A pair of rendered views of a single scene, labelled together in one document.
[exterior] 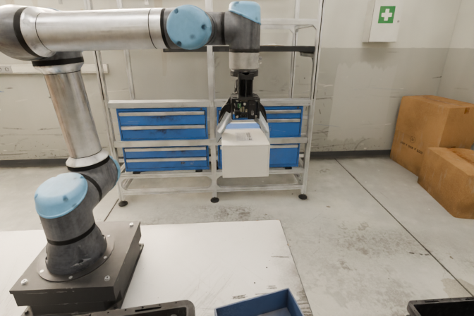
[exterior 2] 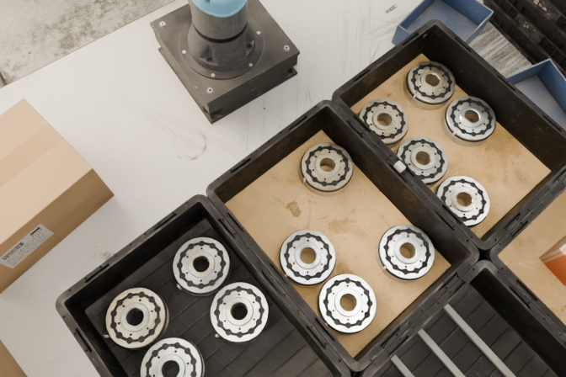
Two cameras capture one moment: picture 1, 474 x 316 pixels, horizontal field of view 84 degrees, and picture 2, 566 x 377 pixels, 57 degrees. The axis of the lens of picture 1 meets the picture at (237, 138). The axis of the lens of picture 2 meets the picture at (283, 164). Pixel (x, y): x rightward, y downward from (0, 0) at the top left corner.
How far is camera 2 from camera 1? 0.85 m
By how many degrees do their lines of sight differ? 52
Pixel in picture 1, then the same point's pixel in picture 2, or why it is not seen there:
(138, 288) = not seen: hidden behind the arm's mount
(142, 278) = not seen: hidden behind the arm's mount
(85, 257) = (251, 39)
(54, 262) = (230, 59)
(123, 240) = (253, 7)
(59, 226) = (238, 19)
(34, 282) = (220, 86)
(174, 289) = (326, 31)
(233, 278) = not seen: outside the picture
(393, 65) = not seen: outside the picture
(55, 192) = not seen: outside the picture
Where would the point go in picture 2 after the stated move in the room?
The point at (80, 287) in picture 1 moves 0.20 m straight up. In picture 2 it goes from (270, 67) to (271, 8)
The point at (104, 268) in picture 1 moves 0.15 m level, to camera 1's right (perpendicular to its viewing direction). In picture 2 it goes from (269, 42) to (325, 16)
